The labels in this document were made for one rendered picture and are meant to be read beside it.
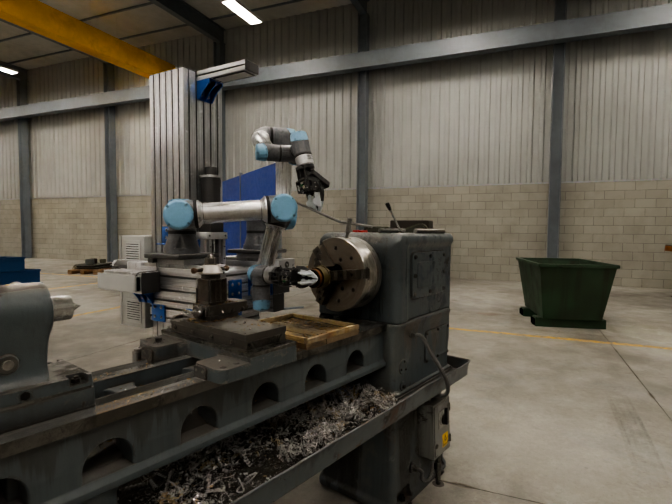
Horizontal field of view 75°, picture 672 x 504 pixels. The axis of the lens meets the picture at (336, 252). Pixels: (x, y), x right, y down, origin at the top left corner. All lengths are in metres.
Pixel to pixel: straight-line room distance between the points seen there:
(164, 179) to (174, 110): 0.33
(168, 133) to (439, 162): 10.30
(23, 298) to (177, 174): 1.26
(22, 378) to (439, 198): 11.32
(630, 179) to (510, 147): 2.70
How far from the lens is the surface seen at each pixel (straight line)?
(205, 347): 1.43
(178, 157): 2.27
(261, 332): 1.33
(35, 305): 1.16
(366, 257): 1.80
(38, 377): 1.19
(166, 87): 2.41
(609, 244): 11.96
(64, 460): 1.17
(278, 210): 1.84
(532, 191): 11.85
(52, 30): 13.68
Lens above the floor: 1.27
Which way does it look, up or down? 3 degrees down
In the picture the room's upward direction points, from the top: straight up
